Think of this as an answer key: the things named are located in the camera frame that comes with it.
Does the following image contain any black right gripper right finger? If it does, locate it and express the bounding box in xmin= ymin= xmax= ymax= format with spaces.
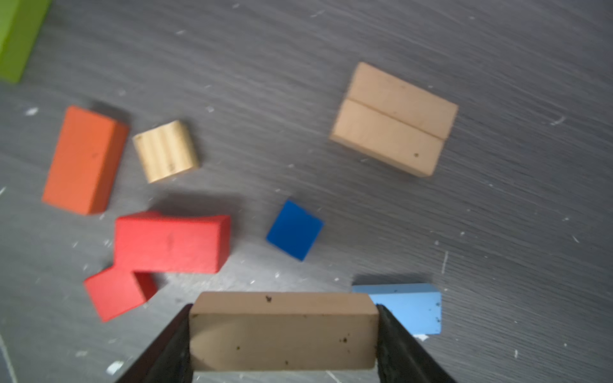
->
xmin=376 ymin=304 xmax=457 ymax=383

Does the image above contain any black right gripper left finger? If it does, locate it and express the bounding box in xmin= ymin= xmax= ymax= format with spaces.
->
xmin=117 ymin=304 xmax=193 ymax=383

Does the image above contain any natural wood bar block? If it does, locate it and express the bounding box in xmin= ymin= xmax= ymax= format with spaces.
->
xmin=189 ymin=292 xmax=379 ymax=372
xmin=330 ymin=99 xmax=444 ymax=177
xmin=346 ymin=62 xmax=458 ymax=140

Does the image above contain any light blue rectangular block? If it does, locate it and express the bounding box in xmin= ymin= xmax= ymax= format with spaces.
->
xmin=352 ymin=283 xmax=442 ymax=335

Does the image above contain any small red cube block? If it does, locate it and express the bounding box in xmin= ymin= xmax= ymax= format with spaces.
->
xmin=84 ymin=266 xmax=158 ymax=322

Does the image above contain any red arch wood block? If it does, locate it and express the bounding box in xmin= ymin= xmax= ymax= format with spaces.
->
xmin=114 ymin=212 xmax=231 ymax=274

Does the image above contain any dark blue cube block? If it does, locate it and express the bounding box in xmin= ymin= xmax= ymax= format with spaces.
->
xmin=266 ymin=199 xmax=324 ymax=262

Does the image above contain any ribbed natural wood square block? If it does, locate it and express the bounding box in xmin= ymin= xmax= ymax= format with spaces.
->
xmin=132 ymin=120 xmax=200 ymax=184

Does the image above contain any orange rectangular wood block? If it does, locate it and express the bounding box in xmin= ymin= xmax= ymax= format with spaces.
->
xmin=42 ymin=105 xmax=129 ymax=215

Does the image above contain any green flat wood block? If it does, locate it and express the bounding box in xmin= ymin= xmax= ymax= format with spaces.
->
xmin=1 ymin=0 xmax=52 ymax=84

